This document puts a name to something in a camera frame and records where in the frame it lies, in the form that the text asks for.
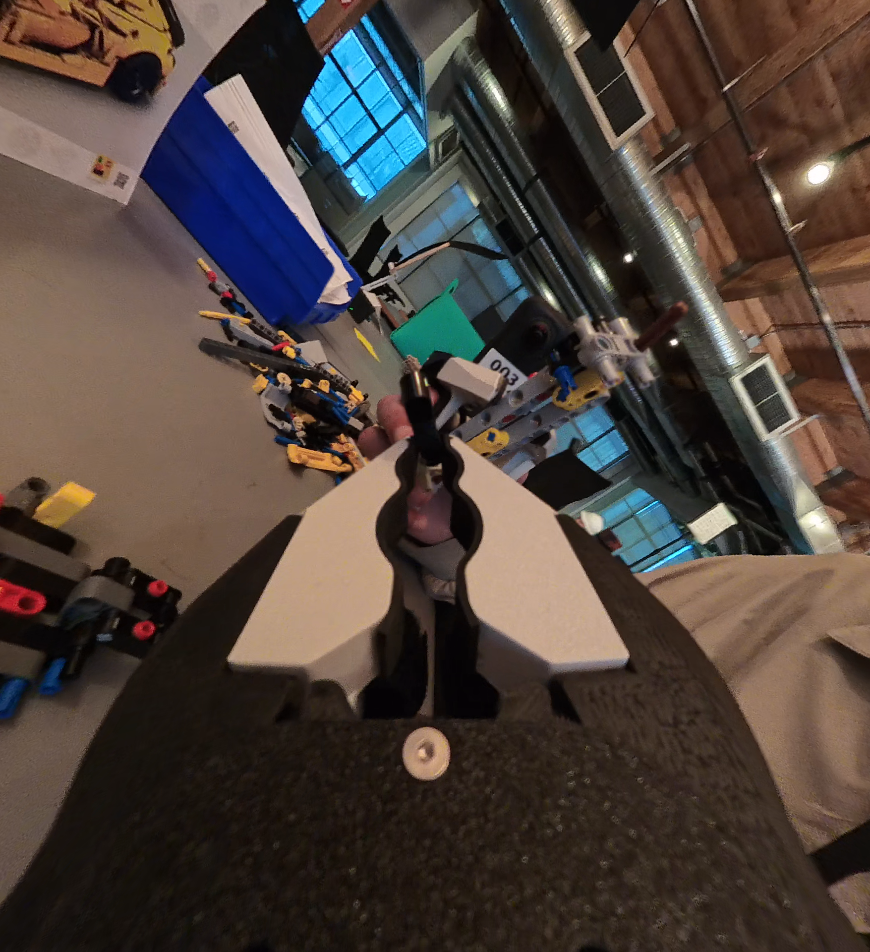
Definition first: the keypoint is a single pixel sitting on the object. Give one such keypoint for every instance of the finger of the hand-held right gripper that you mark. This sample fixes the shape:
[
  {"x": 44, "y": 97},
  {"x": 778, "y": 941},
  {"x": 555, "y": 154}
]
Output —
[{"x": 475, "y": 382}]

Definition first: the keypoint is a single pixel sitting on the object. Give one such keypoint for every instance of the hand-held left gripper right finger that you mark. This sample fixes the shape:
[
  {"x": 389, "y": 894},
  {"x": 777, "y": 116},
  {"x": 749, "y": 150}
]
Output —
[{"x": 546, "y": 588}]

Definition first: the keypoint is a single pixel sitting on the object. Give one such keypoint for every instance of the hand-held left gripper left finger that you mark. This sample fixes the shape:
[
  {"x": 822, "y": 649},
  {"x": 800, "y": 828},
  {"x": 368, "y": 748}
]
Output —
[{"x": 322, "y": 588}]

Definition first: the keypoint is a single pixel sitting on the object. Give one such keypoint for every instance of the grey beam toy brick subassembly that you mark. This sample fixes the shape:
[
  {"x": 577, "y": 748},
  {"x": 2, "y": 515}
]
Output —
[{"x": 525, "y": 405}]

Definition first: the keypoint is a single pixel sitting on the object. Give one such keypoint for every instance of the small grey black toy connector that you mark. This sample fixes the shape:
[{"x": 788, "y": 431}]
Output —
[{"x": 423, "y": 415}]

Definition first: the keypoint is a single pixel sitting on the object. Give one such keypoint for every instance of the toy brick chassis assembly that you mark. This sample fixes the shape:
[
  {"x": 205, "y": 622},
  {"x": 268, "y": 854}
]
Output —
[{"x": 49, "y": 593}]

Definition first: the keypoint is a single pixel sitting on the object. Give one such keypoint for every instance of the grey desk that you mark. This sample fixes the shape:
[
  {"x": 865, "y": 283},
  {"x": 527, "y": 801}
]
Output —
[{"x": 69, "y": 336}]

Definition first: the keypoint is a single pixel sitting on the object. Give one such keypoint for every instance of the green felt bag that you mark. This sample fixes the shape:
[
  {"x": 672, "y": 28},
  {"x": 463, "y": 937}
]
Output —
[{"x": 436, "y": 327}]

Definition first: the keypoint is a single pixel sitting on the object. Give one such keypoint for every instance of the black folding screen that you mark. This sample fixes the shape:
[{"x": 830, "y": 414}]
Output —
[{"x": 563, "y": 478}]

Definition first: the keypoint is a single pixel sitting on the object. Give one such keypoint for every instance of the yellow diamond sticker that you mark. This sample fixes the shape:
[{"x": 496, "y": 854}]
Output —
[{"x": 366, "y": 347}]

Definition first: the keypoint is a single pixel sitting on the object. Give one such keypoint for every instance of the white articulated lamp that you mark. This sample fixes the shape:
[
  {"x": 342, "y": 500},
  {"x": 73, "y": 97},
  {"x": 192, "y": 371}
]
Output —
[{"x": 420, "y": 259}]

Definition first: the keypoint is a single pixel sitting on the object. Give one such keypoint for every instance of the black box device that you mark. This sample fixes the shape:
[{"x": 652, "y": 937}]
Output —
[{"x": 363, "y": 307}]

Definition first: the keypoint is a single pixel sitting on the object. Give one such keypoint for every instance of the pile of mixed toy bricks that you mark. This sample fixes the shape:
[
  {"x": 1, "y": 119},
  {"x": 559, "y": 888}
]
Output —
[{"x": 308, "y": 400}]

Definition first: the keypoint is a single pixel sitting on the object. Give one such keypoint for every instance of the white hanging sign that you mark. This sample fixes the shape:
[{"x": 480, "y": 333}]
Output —
[{"x": 708, "y": 522}]

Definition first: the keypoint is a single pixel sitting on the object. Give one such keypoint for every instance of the white ceiling vent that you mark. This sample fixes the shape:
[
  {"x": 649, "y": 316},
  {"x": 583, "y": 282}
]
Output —
[
  {"x": 613, "y": 90},
  {"x": 765, "y": 399}
]

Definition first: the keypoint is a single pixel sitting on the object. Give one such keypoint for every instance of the blue plastic bin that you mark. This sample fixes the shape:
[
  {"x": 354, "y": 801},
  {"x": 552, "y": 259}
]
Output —
[{"x": 233, "y": 207}]

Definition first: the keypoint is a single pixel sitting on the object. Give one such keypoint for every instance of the white paper sheets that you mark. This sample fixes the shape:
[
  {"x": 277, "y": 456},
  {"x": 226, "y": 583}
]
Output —
[{"x": 254, "y": 141}]

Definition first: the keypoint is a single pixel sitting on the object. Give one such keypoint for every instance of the black board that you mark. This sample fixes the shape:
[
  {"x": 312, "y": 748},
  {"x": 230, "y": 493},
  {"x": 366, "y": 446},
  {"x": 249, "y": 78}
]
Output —
[{"x": 271, "y": 59}]

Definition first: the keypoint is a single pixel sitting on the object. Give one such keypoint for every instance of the grey instruction booklet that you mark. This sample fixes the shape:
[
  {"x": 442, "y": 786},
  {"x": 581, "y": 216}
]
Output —
[{"x": 106, "y": 97}]

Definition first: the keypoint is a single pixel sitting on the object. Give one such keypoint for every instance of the silver air duct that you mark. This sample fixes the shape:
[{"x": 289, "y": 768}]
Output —
[{"x": 665, "y": 247}]

